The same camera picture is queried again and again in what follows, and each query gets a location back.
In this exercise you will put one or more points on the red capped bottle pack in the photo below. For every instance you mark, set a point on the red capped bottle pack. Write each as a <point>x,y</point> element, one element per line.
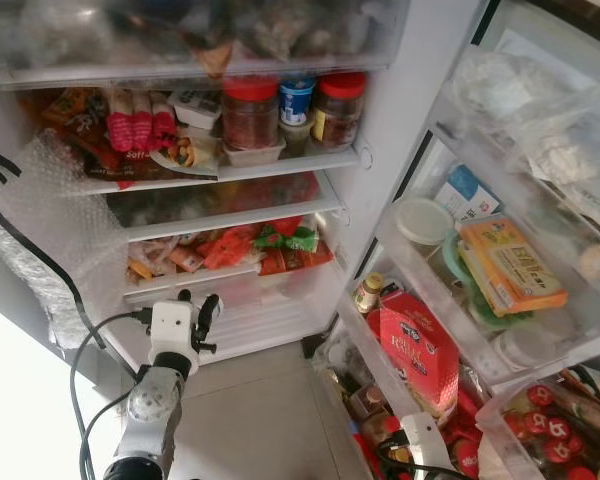
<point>545,430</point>

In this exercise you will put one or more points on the pink sausage pack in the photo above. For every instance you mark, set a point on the pink sausage pack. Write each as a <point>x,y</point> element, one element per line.
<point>140,125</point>

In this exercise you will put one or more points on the green snack packet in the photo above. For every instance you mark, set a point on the green snack packet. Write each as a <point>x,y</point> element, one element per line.
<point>290,238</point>

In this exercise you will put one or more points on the clear plastic fridge drawer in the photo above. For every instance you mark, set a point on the clear plastic fridge drawer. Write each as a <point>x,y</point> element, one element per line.
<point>100,40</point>

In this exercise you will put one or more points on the red snack packet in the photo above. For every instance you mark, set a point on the red snack packet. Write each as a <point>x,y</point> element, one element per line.
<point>300,262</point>

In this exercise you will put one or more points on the clear fridge door bin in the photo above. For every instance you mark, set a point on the clear fridge door bin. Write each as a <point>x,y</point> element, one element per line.
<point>365,345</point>
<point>495,430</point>
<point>580,340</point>
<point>580,210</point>

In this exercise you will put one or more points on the double door fridge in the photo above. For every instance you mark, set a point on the double door fridge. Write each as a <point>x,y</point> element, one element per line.
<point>410,120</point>

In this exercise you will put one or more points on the orange snack packet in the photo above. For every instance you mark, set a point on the orange snack packet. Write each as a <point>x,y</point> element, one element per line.
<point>230,248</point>

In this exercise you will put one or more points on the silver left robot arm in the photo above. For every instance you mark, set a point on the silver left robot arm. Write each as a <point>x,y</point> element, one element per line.
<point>150,400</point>

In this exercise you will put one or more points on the clear plastic bag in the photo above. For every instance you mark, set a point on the clear plastic bag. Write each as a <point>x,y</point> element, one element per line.
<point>530,120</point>

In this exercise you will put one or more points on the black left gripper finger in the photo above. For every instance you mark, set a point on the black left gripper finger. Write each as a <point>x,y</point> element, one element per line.
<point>212,310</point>
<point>185,296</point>

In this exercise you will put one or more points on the brown snack packet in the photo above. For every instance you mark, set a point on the brown snack packet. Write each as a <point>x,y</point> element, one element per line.
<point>80,130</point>

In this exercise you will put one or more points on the red lidded jar yellow label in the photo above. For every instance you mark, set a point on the red lidded jar yellow label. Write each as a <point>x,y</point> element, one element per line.
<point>342,110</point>

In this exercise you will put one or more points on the orange flat box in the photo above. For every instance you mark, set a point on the orange flat box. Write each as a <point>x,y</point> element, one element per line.
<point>510,265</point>

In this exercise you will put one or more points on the small bottle gold cap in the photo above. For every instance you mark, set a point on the small bottle gold cap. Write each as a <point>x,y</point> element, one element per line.
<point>368,295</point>

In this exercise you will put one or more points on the bubble wrap sheet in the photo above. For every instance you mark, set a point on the bubble wrap sheet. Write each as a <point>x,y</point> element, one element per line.
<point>50,220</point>

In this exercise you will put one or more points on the white plastic tub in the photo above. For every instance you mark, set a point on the white plastic tub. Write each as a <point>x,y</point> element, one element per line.
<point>255,155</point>

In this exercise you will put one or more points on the red lidded jar dark contents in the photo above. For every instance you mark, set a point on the red lidded jar dark contents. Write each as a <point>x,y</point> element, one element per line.
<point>250,115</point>

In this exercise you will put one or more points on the clear plastic tub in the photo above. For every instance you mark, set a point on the clear plastic tub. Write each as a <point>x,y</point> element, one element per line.
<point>535,345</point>

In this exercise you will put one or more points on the green plastic bowl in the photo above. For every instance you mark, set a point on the green plastic bowl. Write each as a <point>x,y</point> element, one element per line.
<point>460,285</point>

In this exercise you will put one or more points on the small white box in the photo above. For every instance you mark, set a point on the small white box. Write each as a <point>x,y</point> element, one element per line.
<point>195,108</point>

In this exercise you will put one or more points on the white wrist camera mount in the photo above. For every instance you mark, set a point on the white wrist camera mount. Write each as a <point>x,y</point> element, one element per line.
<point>425,440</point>
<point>172,335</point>

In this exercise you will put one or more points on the red cardboard box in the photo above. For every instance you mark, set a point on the red cardboard box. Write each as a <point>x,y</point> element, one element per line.
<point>420,355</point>

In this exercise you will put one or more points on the pale food packet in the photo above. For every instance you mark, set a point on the pale food packet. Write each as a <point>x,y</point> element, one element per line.
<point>165,260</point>

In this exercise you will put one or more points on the wrapped food plate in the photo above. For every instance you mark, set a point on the wrapped food plate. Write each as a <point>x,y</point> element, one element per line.
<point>185,155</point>

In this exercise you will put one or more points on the blue white carton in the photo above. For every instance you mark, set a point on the blue white carton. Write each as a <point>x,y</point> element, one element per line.
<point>468,192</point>

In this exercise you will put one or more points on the blue white yogurt cup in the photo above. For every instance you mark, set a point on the blue white yogurt cup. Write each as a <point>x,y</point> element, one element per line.
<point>297,100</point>

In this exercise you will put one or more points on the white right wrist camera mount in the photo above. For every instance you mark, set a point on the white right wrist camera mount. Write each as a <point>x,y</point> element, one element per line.
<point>425,440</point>

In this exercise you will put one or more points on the white fridge crisper drawer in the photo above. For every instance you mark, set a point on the white fridge crisper drawer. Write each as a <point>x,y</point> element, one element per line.
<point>270,310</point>

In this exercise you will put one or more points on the white fridge shelf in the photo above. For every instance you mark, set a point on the white fridge shelf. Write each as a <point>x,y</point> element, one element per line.
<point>230,221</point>
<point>230,170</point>
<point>230,280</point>

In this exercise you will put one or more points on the white lidded jar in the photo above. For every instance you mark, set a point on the white lidded jar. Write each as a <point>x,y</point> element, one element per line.
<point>423,220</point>

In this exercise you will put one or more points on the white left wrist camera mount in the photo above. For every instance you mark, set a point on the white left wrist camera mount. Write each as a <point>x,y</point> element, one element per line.
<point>172,335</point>

